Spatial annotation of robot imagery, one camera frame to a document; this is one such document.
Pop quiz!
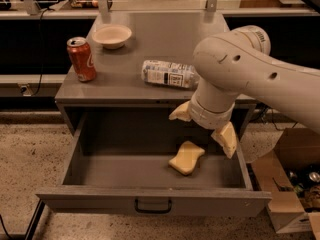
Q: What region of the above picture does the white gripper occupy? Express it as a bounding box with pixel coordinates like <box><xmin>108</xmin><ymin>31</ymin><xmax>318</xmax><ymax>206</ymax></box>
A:
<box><xmin>169</xmin><ymin>95</ymin><xmax>237</xmax><ymax>159</ymax></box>

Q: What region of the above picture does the yellow sponge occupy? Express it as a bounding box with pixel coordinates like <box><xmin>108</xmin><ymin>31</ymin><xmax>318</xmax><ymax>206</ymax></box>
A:
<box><xmin>168</xmin><ymin>141</ymin><xmax>205</xmax><ymax>175</ymax></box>

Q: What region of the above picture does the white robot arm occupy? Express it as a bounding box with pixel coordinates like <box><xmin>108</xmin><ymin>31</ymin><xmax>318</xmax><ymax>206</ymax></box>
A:
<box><xmin>169</xmin><ymin>25</ymin><xmax>320</xmax><ymax>157</ymax></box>

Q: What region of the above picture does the grey metal drawer cabinet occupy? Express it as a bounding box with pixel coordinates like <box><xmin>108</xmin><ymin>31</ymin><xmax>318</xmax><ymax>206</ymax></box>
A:
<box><xmin>54</xmin><ymin>11</ymin><xmax>264</xmax><ymax>138</ymax></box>

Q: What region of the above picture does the open grey top drawer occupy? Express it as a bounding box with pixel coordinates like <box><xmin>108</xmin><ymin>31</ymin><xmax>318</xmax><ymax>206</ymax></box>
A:
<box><xmin>37</xmin><ymin>108</ymin><xmax>271</xmax><ymax>216</ymax></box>

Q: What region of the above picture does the clear plastic water bottle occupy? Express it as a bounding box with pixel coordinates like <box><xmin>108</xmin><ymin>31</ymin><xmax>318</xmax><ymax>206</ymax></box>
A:
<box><xmin>141</xmin><ymin>60</ymin><xmax>200</xmax><ymax>89</ymax></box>

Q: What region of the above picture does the cardboard box with cans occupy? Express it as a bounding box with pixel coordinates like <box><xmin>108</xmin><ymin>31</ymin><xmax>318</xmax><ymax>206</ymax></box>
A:
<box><xmin>251</xmin><ymin>128</ymin><xmax>320</xmax><ymax>240</ymax></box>

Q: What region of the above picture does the white paper bowl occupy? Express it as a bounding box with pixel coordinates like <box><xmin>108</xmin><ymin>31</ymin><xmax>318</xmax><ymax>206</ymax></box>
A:
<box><xmin>92</xmin><ymin>24</ymin><xmax>132</xmax><ymax>49</ymax></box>

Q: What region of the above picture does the orange soda can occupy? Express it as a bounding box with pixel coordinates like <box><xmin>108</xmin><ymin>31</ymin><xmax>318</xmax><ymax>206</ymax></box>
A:
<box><xmin>67</xmin><ymin>37</ymin><xmax>96</xmax><ymax>82</ymax></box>

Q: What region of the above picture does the black cables right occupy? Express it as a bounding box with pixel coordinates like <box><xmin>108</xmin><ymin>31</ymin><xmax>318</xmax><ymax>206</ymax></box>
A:
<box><xmin>249</xmin><ymin>103</ymin><xmax>301</xmax><ymax>132</ymax></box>

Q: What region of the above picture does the black drawer handle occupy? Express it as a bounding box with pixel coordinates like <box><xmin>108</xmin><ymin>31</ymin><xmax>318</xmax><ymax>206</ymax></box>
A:
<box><xmin>134</xmin><ymin>199</ymin><xmax>172</xmax><ymax>214</ymax></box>

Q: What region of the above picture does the black power cable left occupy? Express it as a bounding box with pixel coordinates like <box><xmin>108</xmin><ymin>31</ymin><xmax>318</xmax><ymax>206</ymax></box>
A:
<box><xmin>19</xmin><ymin>7</ymin><xmax>56</xmax><ymax>97</ymax></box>

